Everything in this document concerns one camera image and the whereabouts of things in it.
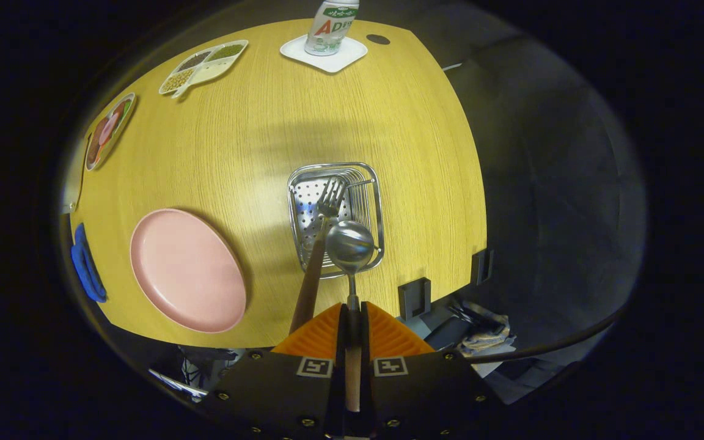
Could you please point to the brown meat patty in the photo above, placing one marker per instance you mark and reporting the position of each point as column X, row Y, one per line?
column 96, row 140

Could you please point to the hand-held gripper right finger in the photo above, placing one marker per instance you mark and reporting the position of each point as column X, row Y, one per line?
column 365, row 342

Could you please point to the pile of dark beans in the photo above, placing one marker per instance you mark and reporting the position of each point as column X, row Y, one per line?
column 195, row 60

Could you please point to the white square coaster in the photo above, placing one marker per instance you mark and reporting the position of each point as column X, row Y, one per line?
column 346, row 58

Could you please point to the green lettuce leaf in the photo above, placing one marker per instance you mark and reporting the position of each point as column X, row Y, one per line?
column 126, row 110

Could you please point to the pink round plate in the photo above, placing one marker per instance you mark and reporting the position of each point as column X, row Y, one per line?
column 187, row 269

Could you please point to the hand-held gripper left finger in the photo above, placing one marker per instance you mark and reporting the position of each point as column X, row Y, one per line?
column 341, row 342

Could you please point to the grey oval food plate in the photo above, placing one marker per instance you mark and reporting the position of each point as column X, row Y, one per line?
column 113, row 150

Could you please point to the blue cloth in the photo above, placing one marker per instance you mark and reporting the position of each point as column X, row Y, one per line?
column 86, row 269

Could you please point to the pink ham slice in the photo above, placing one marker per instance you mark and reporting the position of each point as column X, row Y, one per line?
column 109, row 127

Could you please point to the white plastic drink bottle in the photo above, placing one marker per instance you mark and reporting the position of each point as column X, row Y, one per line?
column 330, row 27

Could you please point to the black round table grommet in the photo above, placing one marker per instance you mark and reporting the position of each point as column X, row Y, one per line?
column 378, row 39

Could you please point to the beige cloth bundle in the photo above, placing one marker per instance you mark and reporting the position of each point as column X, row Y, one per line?
column 486, row 339

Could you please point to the pile of yellow beans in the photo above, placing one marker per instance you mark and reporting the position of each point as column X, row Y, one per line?
column 179, row 79

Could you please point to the white divided tray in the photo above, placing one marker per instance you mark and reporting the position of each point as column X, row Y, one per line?
column 214, row 70

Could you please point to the pile of green beans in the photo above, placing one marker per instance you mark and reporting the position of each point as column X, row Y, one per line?
column 227, row 51

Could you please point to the white toaster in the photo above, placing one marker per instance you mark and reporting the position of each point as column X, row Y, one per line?
column 74, row 189

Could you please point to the black table clamp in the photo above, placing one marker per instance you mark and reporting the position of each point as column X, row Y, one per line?
column 481, row 267
column 414, row 299

